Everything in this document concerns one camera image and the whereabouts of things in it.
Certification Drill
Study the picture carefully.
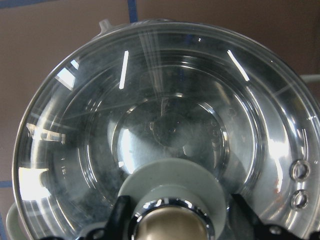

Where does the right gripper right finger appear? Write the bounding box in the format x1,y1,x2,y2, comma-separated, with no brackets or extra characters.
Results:
231,193,300,240

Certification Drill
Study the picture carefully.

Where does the white cooking pot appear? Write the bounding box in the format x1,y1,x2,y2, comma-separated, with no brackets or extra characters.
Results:
4,18,320,240

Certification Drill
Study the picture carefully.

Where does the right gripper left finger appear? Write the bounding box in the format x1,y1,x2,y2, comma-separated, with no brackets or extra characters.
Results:
79,195,133,240

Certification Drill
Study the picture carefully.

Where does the glass pot lid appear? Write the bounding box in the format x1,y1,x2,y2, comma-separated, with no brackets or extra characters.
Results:
11,21,320,240

